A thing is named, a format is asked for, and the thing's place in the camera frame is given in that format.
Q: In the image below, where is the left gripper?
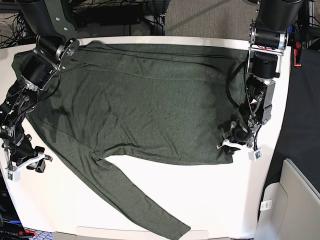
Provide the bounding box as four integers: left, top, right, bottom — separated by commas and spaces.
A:
222, 119, 260, 155

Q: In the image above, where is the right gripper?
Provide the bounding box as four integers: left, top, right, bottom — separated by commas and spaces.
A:
7, 134, 46, 173

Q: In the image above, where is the green long-sleeve shirt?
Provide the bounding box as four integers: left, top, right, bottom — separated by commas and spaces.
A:
26, 42, 247, 240

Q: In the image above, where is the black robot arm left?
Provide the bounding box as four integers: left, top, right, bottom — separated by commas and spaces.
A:
217, 0, 303, 158

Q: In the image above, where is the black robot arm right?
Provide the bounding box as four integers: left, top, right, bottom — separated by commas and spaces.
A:
0, 0, 80, 174

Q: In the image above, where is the orange black box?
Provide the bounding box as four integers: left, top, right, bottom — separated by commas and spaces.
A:
0, 173, 37, 240

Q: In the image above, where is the beige plastic bin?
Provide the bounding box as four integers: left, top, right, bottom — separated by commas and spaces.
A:
254, 158, 320, 240

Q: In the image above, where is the orange black clamp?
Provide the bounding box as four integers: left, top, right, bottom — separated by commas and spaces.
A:
293, 41, 302, 67

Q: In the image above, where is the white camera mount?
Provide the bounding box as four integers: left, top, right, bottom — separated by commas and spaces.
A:
216, 139, 263, 162
4, 147, 53, 182

